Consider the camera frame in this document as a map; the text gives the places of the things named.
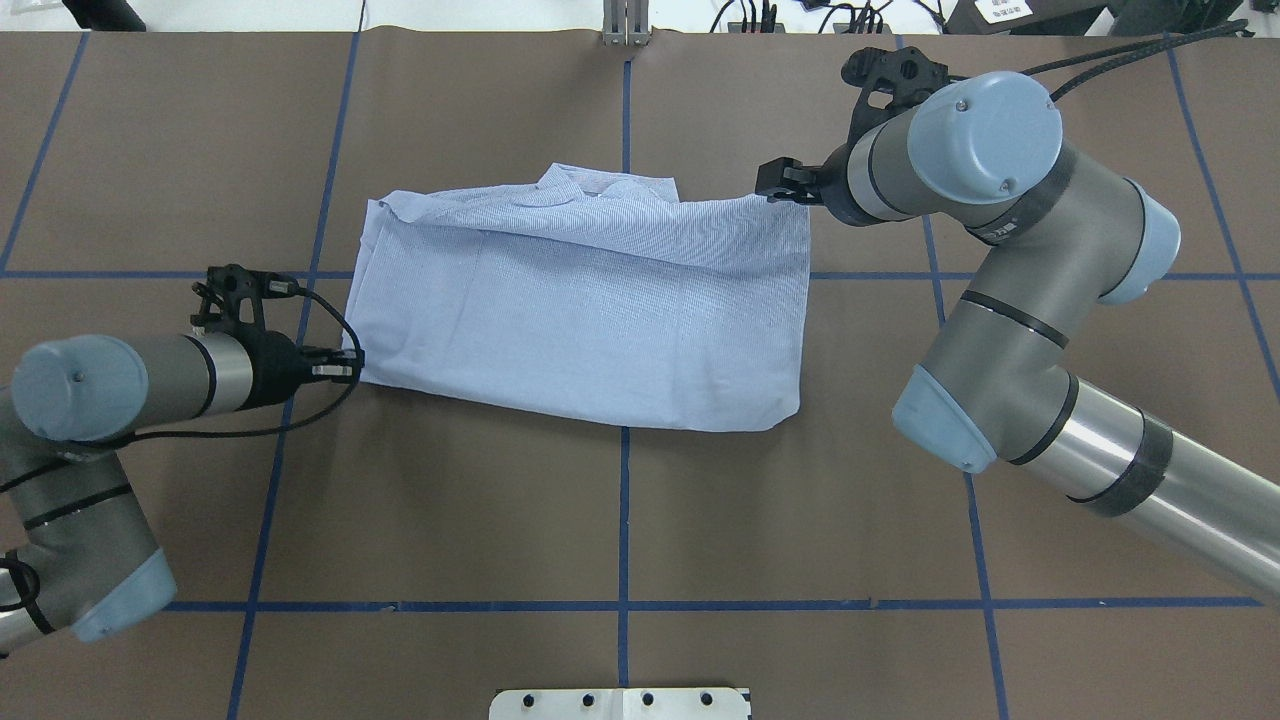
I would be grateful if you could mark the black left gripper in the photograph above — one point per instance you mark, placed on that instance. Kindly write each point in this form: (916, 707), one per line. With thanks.
(272, 366)

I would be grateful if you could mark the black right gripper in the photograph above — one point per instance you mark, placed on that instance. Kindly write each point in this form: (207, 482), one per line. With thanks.
(834, 192)

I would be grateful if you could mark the light blue striped shirt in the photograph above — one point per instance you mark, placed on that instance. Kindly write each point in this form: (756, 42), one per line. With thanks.
(590, 295)

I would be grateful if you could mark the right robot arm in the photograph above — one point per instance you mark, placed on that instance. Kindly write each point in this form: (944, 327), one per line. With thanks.
(1064, 234)

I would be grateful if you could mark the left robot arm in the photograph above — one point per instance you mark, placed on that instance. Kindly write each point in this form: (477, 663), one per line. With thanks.
(91, 563)

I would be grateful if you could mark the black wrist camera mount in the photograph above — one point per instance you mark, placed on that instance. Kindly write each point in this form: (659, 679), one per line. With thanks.
(231, 299)

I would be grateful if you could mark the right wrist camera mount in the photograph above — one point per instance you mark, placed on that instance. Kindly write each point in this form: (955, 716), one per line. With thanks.
(890, 83)

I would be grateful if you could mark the grey aluminium frame post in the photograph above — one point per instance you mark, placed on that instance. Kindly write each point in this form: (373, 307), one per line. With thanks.
(626, 23)

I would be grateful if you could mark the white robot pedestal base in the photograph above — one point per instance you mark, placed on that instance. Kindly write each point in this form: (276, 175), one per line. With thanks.
(623, 703)

